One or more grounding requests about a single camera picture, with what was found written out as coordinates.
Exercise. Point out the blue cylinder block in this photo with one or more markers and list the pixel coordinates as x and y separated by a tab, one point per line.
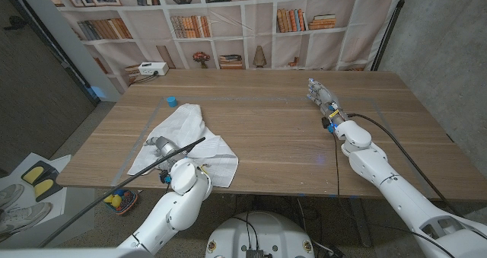
172	101

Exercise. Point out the black yellow foot pedal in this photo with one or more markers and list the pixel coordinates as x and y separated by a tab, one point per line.
42	180

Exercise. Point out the black backdrop stand pole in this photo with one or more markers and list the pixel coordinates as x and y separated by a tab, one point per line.
392	26

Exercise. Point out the white floor sheet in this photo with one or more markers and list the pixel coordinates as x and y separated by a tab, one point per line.
57	208

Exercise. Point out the white robot torso base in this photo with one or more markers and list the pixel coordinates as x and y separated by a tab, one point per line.
262	231

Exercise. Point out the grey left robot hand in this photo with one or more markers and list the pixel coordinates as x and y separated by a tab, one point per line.
167	147

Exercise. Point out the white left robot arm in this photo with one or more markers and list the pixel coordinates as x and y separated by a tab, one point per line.
179	204

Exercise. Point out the basket of colourful toys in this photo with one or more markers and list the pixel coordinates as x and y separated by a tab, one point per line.
121	201

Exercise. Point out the printed bookshelf backdrop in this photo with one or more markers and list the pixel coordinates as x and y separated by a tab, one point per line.
258	41

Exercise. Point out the grey sneaker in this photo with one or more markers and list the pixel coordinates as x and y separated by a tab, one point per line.
23	218

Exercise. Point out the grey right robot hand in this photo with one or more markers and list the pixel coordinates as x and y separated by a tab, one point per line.
325	98

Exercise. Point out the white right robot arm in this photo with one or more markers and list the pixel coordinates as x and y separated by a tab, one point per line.
399	189

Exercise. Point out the dark grey table leg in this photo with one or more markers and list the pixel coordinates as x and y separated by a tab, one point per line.
361	220

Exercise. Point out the white cloth napkin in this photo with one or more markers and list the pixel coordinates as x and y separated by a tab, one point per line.
182	125

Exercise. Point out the white power strip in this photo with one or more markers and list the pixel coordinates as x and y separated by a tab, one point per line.
153	68

